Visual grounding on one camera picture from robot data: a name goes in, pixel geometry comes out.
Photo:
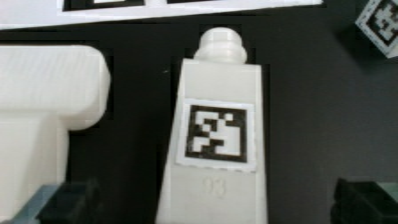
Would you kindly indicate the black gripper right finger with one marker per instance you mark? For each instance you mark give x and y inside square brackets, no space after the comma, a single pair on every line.
[364,203]

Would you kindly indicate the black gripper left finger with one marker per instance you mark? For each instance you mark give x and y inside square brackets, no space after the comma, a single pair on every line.
[64,204]

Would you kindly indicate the white chair leg block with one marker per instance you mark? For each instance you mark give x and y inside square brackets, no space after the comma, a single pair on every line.
[377,23]
[213,186]

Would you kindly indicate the white tag sheet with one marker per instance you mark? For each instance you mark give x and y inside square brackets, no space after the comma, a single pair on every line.
[39,13]

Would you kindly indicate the white chair back frame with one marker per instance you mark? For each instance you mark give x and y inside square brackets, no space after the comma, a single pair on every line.
[53,92]

